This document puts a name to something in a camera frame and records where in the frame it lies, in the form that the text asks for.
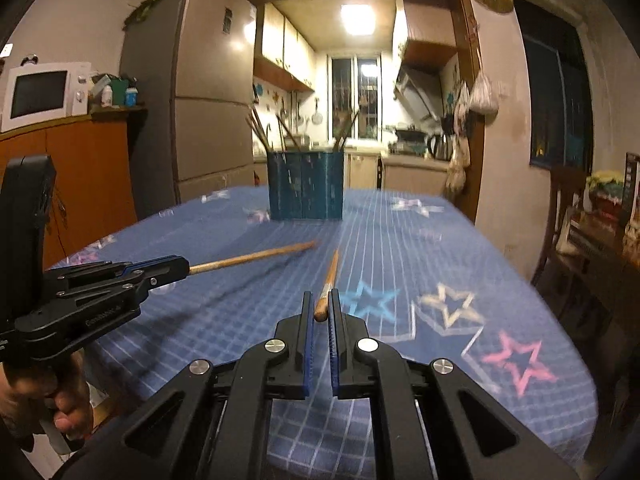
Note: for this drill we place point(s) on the white microwave oven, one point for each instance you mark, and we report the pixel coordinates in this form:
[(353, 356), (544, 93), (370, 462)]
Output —
[(42, 95)]

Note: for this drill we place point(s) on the dark window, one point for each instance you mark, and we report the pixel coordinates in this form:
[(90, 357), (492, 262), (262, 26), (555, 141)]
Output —
[(555, 85)]

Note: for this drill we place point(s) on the pile of folded cloths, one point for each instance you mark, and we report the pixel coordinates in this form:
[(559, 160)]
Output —
[(605, 192)]

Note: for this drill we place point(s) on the blue slotted utensil holder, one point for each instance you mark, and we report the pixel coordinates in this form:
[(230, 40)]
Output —
[(305, 185)]

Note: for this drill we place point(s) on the beige lower kitchen cabinets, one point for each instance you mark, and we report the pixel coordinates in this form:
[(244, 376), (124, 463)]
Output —
[(400, 172)]

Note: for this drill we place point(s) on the dark wooden sideboard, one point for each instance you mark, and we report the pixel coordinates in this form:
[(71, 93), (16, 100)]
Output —
[(610, 300)]

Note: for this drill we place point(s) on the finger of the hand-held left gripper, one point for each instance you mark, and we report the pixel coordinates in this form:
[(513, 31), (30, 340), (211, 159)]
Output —
[(309, 350), (336, 350)]

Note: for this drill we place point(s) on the orange wooden cabinet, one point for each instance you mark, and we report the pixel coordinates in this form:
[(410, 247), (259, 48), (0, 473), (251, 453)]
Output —
[(85, 175)]

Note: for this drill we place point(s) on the blue star print tablecloth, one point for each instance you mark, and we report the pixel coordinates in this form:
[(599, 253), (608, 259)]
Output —
[(400, 260)]

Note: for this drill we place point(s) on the steel electric kettle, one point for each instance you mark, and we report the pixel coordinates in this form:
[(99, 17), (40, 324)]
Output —
[(439, 146)]

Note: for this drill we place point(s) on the person's left hand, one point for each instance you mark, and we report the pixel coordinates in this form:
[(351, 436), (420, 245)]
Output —
[(72, 405)]

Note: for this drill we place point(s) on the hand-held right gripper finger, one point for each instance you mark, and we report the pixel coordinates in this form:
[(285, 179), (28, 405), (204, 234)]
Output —
[(120, 269), (110, 290)]

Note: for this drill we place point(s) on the square ceiling light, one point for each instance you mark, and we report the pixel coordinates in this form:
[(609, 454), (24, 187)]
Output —
[(357, 20)]

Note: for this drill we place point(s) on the wooden upper kitchen cabinet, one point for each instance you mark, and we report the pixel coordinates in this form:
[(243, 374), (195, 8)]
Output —
[(425, 30)]

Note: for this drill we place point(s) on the kitchen window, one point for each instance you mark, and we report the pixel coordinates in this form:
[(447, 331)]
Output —
[(354, 95)]

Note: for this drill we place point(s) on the cream upper kitchen cabinet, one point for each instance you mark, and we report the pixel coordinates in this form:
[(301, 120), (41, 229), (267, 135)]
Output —
[(282, 45)]

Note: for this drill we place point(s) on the wooden chopstick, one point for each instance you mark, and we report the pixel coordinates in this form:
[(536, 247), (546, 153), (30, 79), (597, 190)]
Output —
[(341, 134), (289, 134), (257, 135), (349, 131), (250, 258), (327, 285), (264, 127)]

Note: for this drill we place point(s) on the hanging cloth bags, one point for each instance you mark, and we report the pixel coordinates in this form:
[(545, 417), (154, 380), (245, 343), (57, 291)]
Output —
[(459, 165)]

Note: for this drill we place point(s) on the silver refrigerator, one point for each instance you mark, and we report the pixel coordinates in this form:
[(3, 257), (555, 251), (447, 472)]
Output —
[(200, 85)]

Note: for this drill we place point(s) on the white plastic bag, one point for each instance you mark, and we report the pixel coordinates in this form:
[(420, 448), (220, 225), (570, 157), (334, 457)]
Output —
[(482, 95)]

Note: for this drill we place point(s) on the wooden chair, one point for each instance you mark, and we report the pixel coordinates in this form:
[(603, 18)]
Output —
[(560, 220)]

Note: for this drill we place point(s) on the white bottle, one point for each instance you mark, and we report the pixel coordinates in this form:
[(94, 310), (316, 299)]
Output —
[(107, 96)]

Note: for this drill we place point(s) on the blue capped container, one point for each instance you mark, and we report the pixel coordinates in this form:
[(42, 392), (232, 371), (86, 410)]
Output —
[(131, 97)]

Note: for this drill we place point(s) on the silver range hood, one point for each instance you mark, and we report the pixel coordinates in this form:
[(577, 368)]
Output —
[(417, 92)]

